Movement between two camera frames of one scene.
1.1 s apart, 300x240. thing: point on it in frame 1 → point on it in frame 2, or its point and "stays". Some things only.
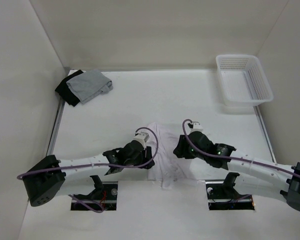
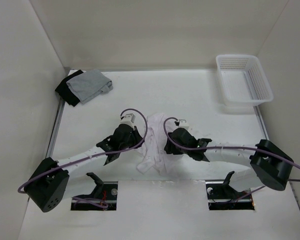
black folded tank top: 64,90 stays
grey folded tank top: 90,84 stays
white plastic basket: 243,82 stays
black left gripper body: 141,158 → 132,141
